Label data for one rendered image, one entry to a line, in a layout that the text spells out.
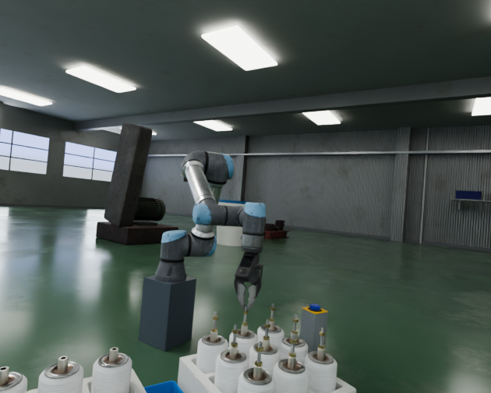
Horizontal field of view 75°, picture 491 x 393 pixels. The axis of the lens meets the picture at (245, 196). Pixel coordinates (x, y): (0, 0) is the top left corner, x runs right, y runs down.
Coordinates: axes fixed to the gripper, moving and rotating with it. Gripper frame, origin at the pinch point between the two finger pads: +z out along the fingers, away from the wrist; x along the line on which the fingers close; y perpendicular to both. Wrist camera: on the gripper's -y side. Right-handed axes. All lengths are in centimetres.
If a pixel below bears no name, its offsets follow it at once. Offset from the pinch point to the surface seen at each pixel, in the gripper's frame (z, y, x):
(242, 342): 10.2, -4.2, -1.0
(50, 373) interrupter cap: 9, -43, 36
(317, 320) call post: 5.8, 15.8, -23.7
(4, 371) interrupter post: 7, -50, 42
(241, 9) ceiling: -271, 269, 99
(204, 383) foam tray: 16.4, -19.9, 5.4
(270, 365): 11.9, -11.3, -11.6
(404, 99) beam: -246, 531, -144
